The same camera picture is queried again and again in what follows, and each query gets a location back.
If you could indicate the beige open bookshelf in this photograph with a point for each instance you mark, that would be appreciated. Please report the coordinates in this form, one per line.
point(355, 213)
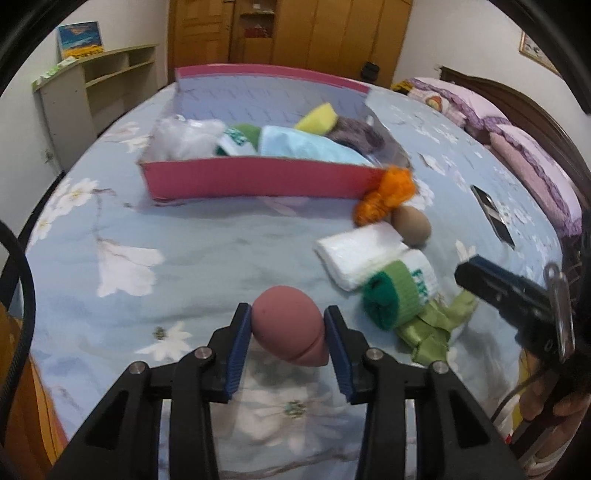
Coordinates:
point(69, 106)

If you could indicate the pink cardboard box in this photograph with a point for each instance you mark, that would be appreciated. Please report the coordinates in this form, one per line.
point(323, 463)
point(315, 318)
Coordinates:
point(258, 180)

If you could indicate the black smartphone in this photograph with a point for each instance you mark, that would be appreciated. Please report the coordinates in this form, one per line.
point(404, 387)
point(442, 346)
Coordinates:
point(491, 212)

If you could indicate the orange yarn pompom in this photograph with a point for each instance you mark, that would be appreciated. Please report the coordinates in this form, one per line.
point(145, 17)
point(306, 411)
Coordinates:
point(388, 189)

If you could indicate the green and white packet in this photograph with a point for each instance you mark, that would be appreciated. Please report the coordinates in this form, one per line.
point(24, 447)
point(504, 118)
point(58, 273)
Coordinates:
point(50, 74)

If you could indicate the wooden door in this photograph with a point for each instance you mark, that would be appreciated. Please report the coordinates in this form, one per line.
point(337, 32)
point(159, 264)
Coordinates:
point(198, 32)

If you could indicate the framed wall picture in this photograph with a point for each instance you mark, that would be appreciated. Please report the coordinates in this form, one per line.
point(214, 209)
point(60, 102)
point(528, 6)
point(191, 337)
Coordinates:
point(538, 50)

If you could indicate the person's right hand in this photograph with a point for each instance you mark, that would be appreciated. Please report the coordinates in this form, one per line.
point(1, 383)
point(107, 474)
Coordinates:
point(538, 392)

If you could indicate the dark wooden headboard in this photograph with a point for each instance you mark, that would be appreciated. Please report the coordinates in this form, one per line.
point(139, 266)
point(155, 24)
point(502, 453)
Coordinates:
point(531, 110)

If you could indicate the green ribbon bow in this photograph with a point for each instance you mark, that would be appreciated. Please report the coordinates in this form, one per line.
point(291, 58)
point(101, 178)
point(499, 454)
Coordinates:
point(429, 332)

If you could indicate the yellow sponge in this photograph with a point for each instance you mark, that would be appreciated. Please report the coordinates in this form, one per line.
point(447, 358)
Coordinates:
point(316, 119)

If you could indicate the metal spring clip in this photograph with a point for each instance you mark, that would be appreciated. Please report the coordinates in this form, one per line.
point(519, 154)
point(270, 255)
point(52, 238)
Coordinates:
point(561, 314)

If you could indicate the red box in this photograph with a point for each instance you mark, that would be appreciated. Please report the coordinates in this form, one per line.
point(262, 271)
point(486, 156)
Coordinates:
point(255, 32)

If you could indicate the wooden bedside cabinet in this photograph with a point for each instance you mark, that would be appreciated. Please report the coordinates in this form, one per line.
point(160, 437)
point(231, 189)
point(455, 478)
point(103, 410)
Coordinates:
point(23, 415)

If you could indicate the pink pillow with purple ruffle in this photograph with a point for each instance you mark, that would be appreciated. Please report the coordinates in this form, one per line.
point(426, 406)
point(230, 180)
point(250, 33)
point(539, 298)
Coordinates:
point(535, 175)
point(461, 104)

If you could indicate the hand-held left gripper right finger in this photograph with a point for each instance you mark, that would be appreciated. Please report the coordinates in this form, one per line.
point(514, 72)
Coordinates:
point(339, 350)

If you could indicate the white tissue pack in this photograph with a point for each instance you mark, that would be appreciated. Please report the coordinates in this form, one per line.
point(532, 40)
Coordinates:
point(360, 254)

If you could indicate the wooden wardrobe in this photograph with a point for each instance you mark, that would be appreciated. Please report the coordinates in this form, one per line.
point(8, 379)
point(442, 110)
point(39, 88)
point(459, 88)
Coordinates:
point(332, 37)

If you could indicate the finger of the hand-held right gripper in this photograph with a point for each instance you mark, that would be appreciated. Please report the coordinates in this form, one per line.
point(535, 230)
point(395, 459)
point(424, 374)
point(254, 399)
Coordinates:
point(480, 284)
point(503, 274)

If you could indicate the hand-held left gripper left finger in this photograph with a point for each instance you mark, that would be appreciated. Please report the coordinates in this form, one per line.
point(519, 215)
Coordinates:
point(238, 350)

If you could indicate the blue face mask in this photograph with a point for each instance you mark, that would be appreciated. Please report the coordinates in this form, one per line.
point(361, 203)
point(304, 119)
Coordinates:
point(300, 145)

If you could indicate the black bag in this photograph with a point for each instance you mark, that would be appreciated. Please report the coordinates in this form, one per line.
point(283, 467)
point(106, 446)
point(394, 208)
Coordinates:
point(370, 71)

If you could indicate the blue and yellow painting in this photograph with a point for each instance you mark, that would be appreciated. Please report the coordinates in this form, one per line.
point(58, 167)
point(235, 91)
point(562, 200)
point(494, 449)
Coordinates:
point(81, 40)

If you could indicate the beige makeup sponge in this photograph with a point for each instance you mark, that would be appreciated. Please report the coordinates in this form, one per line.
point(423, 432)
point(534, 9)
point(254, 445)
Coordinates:
point(411, 226)

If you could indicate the white and green sock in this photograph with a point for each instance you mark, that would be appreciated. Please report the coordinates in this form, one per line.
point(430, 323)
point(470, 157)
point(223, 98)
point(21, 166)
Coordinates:
point(235, 138)
point(401, 290)

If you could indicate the pink makeup sponge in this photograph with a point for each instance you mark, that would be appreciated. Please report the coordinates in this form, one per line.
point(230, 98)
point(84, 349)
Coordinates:
point(286, 323)

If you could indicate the white plastic bag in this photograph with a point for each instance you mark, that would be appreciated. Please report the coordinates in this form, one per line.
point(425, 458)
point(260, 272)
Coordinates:
point(184, 138)

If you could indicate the yellow plush toy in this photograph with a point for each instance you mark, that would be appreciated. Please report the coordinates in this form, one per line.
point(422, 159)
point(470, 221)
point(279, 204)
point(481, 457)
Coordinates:
point(400, 86)

